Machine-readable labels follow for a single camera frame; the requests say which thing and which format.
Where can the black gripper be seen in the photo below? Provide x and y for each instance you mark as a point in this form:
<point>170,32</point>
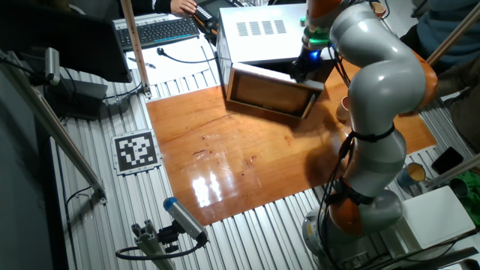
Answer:
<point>311,62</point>

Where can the slanted wooden strut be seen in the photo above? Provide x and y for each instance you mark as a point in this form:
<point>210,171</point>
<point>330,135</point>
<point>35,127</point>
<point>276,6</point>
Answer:
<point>450,37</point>

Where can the short aluminium profile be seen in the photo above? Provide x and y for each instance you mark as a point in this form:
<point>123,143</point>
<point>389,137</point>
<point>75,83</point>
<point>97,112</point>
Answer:
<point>150,247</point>

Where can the grey aluminium strut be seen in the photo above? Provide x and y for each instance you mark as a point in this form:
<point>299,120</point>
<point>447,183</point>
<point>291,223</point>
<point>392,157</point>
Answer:
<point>453,171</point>

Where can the person in dark coat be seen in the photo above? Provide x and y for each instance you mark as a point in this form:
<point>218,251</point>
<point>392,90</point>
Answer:
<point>463,101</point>

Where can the dark sleeved forearm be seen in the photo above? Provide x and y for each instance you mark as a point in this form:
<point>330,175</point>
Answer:
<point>150,5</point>

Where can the black phone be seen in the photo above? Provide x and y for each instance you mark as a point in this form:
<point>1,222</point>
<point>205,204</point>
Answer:
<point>447,160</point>

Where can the black computer keyboard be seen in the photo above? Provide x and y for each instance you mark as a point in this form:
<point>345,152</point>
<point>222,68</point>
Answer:
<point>157,32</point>

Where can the silver microwave oven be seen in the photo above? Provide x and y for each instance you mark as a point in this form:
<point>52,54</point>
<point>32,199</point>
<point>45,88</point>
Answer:
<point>258,41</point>

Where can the black box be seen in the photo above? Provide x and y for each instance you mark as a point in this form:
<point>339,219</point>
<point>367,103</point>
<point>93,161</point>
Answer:
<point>75,101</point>

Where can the black monitor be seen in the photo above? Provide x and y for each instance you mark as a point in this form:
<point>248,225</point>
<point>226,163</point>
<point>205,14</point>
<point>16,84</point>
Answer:
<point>67,41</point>

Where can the green cup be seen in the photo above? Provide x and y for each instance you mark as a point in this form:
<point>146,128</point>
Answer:
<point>459,186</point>

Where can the beige cup pink inside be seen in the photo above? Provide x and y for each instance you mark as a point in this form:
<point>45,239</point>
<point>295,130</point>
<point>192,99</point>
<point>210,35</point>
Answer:
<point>341,112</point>

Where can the dark pen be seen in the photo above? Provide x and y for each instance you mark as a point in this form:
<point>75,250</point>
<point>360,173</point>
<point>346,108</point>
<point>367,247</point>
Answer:
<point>141,63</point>

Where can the wooden upright post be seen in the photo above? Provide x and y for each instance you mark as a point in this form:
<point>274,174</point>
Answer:
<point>135,41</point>

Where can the black white marker plate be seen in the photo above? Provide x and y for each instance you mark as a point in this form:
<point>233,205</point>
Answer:
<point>135,151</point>

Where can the grey webcam device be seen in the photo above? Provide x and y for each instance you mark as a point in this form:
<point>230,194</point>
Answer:
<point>52,65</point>

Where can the slanted aluminium strut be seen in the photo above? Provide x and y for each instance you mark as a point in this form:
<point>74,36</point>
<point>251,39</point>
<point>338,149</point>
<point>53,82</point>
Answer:
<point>56,129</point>

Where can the silver camera blue cap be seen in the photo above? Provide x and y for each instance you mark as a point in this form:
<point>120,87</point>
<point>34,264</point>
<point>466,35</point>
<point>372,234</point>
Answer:
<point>183,219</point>

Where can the hand with dark sleeve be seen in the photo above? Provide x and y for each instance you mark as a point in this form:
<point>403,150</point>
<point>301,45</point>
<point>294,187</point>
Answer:
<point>183,6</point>

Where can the orange wooden board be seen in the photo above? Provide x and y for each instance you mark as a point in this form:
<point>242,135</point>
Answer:
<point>225,157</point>

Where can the person in blue shirt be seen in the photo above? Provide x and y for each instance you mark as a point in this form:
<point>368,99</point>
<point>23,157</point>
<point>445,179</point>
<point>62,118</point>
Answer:
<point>446,30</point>

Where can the blue cup yellow inside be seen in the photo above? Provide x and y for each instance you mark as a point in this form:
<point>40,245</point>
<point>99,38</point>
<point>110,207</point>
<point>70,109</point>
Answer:
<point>414,173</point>

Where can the white paper sheet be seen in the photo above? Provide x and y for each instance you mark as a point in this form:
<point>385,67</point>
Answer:
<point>180,73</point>

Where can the white box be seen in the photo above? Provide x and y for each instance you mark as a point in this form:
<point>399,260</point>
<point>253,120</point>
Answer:
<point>435,217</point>

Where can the black camera clamp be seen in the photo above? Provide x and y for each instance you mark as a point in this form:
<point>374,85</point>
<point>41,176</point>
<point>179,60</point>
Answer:
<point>168,236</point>

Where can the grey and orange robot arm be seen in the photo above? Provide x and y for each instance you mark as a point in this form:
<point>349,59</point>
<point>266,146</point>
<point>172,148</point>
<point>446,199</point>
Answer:
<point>382,86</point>

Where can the black orange teach pendant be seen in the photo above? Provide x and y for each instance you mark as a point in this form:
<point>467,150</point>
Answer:
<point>213,11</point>

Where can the green cloth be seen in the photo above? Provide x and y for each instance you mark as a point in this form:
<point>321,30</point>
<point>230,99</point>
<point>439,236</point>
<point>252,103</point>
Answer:
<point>474,210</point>

